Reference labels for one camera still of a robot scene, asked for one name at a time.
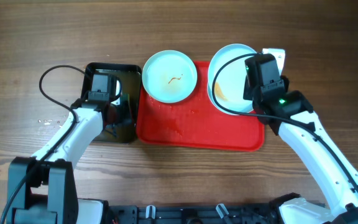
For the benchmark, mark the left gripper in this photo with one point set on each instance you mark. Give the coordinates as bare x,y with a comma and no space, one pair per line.
127,111

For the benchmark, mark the light blue plate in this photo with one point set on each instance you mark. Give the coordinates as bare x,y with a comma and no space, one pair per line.
169,76
230,98
235,73

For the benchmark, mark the light blue plate front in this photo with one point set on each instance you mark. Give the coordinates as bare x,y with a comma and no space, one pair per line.
235,73

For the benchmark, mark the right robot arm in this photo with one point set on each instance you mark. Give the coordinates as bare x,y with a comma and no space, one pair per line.
292,117

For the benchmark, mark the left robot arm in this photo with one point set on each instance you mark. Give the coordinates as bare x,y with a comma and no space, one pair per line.
41,188

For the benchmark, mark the black rectangular water tray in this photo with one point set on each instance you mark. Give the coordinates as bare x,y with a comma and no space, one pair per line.
129,81

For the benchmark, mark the red plastic tray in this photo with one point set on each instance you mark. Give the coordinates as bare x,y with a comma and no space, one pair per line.
195,122

